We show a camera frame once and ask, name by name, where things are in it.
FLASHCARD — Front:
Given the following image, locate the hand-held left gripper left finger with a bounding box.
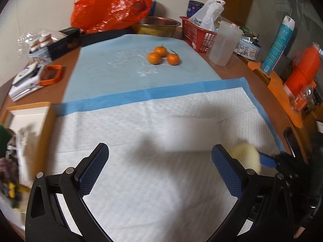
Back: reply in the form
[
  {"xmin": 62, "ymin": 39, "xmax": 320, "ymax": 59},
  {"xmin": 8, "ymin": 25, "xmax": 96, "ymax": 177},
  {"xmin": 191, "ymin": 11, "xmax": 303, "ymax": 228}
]
[{"xmin": 24, "ymin": 143, "xmax": 113, "ymax": 242}]

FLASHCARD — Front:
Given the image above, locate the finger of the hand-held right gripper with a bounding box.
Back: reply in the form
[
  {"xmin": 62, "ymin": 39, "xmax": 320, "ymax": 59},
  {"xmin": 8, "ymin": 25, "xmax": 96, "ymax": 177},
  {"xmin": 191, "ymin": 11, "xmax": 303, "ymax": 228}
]
[{"xmin": 258, "ymin": 152, "xmax": 279, "ymax": 169}]

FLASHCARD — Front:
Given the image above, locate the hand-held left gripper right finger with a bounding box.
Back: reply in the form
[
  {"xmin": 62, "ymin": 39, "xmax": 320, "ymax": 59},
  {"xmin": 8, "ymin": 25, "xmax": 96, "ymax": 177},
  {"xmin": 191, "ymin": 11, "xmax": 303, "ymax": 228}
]
[{"xmin": 209, "ymin": 144, "xmax": 294, "ymax": 242}]

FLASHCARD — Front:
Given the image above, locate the pale yellow sponge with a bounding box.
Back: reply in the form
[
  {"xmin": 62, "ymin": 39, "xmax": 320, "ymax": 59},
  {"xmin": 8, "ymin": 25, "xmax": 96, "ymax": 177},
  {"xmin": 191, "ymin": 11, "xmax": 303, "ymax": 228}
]
[{"xmin": 232, "ymin": 143, "xmax": 261, "ymax": 176}]

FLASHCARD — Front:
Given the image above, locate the wooden framed white tray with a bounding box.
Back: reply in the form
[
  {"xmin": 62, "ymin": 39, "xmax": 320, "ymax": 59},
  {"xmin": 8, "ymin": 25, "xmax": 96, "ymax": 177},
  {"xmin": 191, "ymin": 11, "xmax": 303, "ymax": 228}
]
[{"xmin": 0, "ymin": 102, "xmax": 56, "ymax": 184}]

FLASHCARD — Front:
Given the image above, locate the dark printed cloth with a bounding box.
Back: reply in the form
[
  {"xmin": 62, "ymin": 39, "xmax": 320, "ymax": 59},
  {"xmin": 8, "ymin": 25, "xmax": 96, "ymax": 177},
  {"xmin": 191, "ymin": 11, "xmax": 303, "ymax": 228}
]
[{"xmin": 0, "ymin": 154, "xmax": 23, "ymax": 207}]

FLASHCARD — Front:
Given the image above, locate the black phone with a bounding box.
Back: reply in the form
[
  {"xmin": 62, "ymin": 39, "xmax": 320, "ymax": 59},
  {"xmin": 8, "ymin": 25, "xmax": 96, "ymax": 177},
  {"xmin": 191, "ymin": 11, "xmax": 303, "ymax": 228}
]
[{"xmin": 283, "ymin": 126, "xmax": 297, "ymax": 157}]

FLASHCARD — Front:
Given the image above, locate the clear plastic bottle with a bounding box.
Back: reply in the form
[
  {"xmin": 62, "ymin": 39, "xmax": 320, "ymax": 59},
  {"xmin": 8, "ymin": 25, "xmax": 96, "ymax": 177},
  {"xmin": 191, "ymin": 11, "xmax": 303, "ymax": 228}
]
[{"xmin": 290, "ymin": 84, "xmax": 315, "ymax": 113}]

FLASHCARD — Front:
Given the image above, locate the white pad with blue border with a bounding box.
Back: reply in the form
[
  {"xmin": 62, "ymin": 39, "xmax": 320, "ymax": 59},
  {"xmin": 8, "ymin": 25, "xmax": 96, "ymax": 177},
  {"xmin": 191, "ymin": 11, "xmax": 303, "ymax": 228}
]
[{"xmin": 24, "ymin": 78, "xmax": 287, "ymax": 242}]

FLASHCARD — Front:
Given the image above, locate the orange cloth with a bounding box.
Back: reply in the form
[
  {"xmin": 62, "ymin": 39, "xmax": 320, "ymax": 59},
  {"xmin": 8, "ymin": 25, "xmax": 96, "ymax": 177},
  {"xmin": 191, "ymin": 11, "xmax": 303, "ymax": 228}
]
[{"xmin": 247, "ymin": 60, "xmax": 317, "ymax": 129}]

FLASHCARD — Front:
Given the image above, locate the stack of orange cups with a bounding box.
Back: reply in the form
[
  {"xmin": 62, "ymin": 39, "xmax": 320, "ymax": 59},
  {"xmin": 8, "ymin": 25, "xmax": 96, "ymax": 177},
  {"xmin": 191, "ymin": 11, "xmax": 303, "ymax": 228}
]
[{"xmin": 283, "ymin": 43, "xmax": 317, "ymax": 99}]

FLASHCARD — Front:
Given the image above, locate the green cloth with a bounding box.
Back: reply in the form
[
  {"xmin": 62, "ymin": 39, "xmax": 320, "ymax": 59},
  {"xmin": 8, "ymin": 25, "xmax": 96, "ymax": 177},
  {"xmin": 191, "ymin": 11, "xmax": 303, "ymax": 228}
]
[{"xmin": 0, "ymin": 124, "xmax": 13, "ymax": 144}]

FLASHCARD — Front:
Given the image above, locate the orange rimmed lid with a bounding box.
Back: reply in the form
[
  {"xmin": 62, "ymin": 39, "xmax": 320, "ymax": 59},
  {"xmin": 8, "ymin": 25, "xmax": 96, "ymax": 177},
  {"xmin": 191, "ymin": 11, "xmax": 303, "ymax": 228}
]
[{"xmin": 38, "ymin": 65, "xmax": 62, "ymax": 86}]

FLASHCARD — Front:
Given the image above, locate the light blue pad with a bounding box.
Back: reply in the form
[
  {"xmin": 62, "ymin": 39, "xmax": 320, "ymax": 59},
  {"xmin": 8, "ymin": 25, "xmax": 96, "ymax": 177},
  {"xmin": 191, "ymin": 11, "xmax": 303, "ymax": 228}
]
[{"xmin": 62, "ymin": 34, "xmax": 223, "ymax": 104}]

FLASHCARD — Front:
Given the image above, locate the stack of white packets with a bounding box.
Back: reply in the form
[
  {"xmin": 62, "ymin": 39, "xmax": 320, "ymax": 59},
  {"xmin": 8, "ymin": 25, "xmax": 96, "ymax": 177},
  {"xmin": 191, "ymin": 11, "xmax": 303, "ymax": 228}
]
[{"xmin": 8, "ymin": 64, "xmax": 46, "ymax": 102}]

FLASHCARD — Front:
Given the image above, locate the printed tin box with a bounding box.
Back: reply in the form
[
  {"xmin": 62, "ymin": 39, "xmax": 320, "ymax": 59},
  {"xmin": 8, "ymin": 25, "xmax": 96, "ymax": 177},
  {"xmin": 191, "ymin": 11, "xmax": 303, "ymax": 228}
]
[{"xmin": 237, "ymin": 36, "xmax": 262, "ymax": 61}]

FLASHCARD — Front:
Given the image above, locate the teal spray can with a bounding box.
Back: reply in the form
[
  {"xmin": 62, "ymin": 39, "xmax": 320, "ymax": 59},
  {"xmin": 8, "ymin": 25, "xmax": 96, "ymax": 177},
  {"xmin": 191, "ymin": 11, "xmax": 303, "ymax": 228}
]
[{"xmin": 260, "ymin": 16, "xmax": 295, "ymax": 75}]

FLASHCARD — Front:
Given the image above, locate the clear plastic jug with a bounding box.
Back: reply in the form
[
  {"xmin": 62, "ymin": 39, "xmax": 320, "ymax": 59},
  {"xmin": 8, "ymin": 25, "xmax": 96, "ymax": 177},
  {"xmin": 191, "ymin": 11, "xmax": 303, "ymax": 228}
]
[{"xmin": 209, "ymin": 20, "xmax": 243, "ymax": 67}]

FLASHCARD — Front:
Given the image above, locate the tangerine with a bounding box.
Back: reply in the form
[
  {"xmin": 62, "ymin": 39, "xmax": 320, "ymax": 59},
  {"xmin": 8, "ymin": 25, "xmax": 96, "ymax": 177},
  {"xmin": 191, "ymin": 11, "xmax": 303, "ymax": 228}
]
[
  {"xmin": 154, "ymin": 46, "xmax": 168, "ymax": 58},
  {"xmin": 147, "ymin": 52, "xmax": 162, "ymax": 65},
  {"xmin": 167, "ymin": 53, "xmax": 180, "ymax": 66}
]

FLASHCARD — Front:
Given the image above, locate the black box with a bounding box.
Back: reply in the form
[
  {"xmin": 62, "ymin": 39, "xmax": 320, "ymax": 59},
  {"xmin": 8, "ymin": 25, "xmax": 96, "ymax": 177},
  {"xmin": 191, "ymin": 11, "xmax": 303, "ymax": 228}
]
[{"xmin": 48, "ymin": 27, "xmax": 82, "ymax": 61}]

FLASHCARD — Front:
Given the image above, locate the black tray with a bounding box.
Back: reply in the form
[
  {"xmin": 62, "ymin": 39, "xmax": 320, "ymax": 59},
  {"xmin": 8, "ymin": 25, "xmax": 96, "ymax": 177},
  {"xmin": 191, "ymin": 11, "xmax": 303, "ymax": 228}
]
[{"xmin": 80, "ymin": 28, "xmax": 137, "ymax": 47}]

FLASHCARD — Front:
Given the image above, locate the red plastic basket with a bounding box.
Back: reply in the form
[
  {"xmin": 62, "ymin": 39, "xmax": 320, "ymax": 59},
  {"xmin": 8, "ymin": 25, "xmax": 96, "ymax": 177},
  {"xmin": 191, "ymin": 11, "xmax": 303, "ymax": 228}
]
[{"xmin": 179, "ymin": 16, "xmax": 217, "ymax": 53}]

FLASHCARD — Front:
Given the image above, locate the clear plastic package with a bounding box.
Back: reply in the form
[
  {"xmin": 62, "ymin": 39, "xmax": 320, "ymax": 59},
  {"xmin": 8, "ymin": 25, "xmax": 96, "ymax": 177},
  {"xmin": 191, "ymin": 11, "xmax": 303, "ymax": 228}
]
[{"xmin": 16, "ymin": 28, "xmax": 64, "ymax": 62}]

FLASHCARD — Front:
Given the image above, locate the metal bowl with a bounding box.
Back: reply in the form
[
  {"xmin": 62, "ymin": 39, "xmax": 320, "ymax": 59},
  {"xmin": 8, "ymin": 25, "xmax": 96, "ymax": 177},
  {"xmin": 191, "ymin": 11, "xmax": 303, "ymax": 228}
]
[{"xmin": 132, "ymin": 16, "xmax": 181, "ymax": 38}]

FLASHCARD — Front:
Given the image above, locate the white plastic bag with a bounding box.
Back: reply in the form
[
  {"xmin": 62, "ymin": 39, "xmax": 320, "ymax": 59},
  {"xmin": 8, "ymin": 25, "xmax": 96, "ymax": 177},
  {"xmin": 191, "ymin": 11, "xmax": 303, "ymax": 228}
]
[{"xmin": 188, "ymin": 0, "xmax": 226, "ymax": 32}]

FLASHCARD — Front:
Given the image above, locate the red plastic bag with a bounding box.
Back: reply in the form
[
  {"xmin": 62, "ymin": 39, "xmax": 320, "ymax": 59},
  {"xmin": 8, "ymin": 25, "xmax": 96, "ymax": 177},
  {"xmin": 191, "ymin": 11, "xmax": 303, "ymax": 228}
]
[{"xmin": 71, "ymin": 0, "xmax": 153, "ymax": 34}]

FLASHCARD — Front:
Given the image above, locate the dark blue cup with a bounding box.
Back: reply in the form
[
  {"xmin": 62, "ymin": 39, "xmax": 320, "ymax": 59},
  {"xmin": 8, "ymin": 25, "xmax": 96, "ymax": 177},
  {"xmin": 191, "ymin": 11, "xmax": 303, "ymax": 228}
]
[{"xmin": 187, "ymin": 0, "xmax": 204, "ymax": 18}]

